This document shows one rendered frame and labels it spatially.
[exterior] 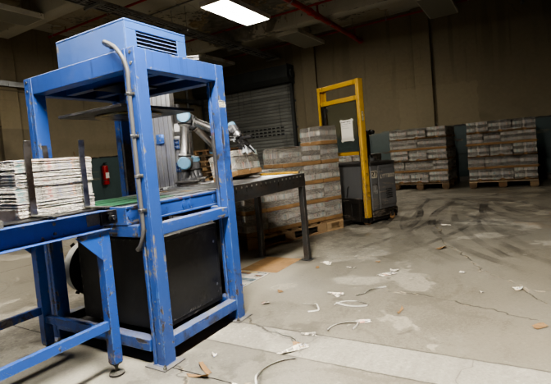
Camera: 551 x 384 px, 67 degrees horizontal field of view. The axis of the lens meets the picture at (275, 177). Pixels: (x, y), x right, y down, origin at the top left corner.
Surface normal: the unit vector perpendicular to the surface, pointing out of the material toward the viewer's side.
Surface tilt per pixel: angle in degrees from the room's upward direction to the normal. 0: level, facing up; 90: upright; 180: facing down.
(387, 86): 90
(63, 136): 90
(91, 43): 90
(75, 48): 90
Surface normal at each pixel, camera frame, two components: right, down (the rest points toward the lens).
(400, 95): -0.51, 0.09
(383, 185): 0.60, -0.01
